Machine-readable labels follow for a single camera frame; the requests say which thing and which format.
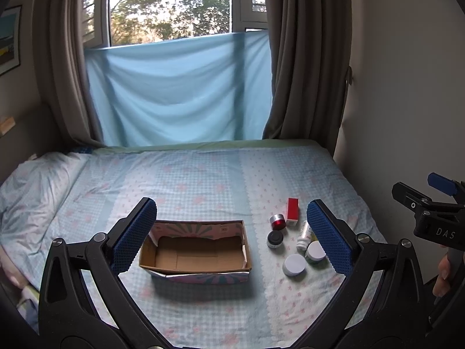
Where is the green white lid jar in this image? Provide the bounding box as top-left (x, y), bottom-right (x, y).
top-left (305, 240), bottom-right (326, 264)

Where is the white lid cream jar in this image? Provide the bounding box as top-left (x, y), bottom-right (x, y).
top-left (282, 254), bottom-right (307, 277)

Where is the red rectangular box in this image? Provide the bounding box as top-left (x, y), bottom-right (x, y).
top-left (286, 198), bottom-right (300, 226)

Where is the person's right hand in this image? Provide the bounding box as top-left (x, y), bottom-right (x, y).
top-left (433, 254), bottom-right (451, 298)

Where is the white spray bottle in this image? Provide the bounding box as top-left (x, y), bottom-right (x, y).
top-left (296, 221), bottom-right (313, 252)

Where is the pillow in floral case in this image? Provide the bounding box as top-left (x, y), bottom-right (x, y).
top-left (1, 152), bottom-right (90, 262)

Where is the silver red round tin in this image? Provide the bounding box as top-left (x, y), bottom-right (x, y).
top-left (269, 213), bottom-right (287, 231)

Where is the open cardboard box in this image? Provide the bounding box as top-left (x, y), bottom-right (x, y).
top-left (139, 220), bottom-right (252, 285)

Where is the black round jar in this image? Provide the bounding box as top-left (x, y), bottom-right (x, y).
top-left (267, 230), bottom-right (284, 249)

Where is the blue floral bed sheet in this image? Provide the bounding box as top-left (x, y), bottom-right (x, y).
top-left (17, 145), bottom-right (383, 348)

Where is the right grey curtain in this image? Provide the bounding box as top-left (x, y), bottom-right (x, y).
top-left (263, 0), bottom-right (352, 148)

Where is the grey curtain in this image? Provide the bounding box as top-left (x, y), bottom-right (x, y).
top-left (263, 0), bottom-right (352, 148)
top-left (31, 0), bottom-right (103, 147)

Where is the light blue hanging sheet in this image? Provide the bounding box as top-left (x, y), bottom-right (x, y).
top-left (84, 30), bottom-right (272, 147)

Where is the left grey curtain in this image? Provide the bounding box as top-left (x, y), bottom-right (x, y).
top-left (31, 0), bottom-right (103, 147)

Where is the small wooden wall shelf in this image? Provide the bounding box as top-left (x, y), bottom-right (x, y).
top-left (0, 117), bottom-right (16, 136)

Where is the framed wall picture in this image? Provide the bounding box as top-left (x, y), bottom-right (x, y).
top-left (0, 5), bottom-right (22, 76)

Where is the window frame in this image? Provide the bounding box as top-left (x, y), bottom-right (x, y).
top-left (81, 0), bottom-right (267, 48)

